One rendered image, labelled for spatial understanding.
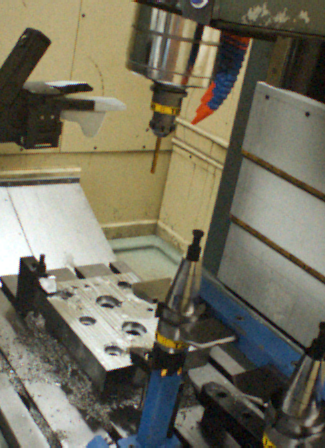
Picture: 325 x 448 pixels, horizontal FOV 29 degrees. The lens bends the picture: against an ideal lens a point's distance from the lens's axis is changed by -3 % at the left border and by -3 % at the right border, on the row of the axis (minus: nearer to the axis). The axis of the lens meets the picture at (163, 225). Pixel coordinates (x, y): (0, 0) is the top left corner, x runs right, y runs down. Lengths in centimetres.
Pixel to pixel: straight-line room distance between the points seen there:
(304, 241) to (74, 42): 105
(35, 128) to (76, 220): 123
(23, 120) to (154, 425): 51
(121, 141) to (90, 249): 44
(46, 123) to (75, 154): 129
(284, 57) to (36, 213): 100
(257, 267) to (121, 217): 98
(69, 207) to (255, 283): 82
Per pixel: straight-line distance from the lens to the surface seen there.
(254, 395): 71
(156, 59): 95
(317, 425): 69
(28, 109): 88
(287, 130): 141
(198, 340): 77
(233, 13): 65
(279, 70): 145
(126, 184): 235
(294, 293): 145
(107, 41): 213
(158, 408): 100
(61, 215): 210
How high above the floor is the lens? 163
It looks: 23 degrees down
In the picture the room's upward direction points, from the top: 12 degrees clockwise
